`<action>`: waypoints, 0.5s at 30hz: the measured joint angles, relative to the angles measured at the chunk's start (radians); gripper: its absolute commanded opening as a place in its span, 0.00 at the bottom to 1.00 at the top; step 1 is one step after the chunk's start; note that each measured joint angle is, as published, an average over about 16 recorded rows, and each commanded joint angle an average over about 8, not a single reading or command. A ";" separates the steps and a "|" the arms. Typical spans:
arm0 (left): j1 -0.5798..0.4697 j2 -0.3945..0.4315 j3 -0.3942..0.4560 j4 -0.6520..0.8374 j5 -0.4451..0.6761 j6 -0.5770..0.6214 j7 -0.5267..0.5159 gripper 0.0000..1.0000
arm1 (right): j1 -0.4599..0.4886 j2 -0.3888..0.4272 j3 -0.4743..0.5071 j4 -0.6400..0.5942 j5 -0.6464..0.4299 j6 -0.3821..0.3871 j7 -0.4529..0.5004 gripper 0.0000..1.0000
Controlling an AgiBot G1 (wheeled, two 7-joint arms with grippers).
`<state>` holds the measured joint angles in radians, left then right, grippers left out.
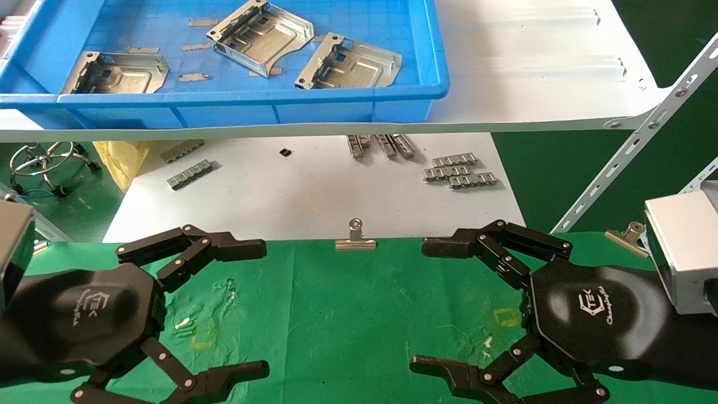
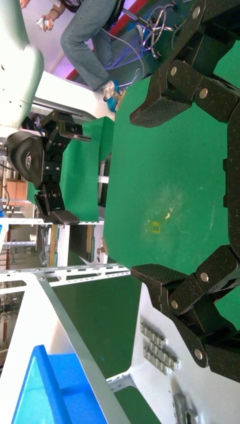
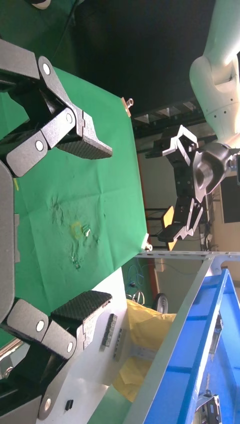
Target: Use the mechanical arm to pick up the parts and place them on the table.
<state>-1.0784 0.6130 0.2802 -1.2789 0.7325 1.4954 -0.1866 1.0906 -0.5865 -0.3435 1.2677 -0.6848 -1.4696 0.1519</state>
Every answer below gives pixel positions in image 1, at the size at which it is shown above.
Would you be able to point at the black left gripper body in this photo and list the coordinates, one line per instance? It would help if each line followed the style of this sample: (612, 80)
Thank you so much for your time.
(84, 314)

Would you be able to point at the white plastic stack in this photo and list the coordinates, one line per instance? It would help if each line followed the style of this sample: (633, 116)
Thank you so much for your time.
(10, 28)

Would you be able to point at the white perforated shelf brace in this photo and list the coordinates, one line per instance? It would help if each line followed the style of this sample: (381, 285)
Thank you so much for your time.
(701, 177)
(634, 146)

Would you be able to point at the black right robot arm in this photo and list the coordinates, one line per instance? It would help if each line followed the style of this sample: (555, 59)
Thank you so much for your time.
(704, 353)

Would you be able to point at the white flat board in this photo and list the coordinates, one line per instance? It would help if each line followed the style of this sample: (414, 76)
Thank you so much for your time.
(314, 196)

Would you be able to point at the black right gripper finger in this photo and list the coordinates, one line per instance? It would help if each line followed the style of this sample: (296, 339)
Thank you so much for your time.
(454, 376)
(449, 246)

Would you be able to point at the green cloth mat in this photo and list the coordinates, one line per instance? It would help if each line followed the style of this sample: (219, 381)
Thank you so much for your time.
(359, 314)

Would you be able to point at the yellow cloth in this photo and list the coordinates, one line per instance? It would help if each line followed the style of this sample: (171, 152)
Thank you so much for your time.
(120, 160)

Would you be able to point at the stamped metal bracket plate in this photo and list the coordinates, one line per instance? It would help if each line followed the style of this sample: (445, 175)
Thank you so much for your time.
(123, 76)
(353, 67)
(263, 39)

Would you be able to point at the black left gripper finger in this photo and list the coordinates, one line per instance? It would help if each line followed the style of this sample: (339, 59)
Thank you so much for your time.
(235, 248)
(224, 379)

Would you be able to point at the blue plastic tray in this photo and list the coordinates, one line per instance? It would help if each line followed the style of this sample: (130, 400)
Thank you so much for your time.
(336, 106)

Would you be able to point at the grey metal connector strip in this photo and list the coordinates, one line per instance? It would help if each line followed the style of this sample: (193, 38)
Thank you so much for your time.
(454, 160)
(190, 174)
(446, 173)
(404, 146)
(356, 146)
(386, 146)
(473, 180)
(182, 151)

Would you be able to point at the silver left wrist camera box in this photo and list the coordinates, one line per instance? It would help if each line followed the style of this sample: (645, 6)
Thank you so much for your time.
(14, 241)

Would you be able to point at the white metal shelf board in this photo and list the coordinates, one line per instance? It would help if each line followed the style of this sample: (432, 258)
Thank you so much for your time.
(533, 84)

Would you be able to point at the silver binder clip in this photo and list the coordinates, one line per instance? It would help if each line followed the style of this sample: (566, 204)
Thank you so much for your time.
(355, 241)

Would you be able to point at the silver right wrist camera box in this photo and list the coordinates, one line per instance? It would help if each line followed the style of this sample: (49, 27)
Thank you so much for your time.
(684, 247)

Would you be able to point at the chrome stool base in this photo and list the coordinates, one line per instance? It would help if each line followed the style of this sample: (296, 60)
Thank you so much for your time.
(47, 163)

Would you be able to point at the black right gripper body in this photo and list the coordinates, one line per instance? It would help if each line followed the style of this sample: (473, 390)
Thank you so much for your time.
(594, 314)

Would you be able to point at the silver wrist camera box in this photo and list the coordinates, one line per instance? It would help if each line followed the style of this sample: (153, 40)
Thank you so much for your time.
(684, 247)
(14, 241)

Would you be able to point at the grey metal frame rail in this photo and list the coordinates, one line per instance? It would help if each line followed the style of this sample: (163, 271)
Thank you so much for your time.
(50, 230)

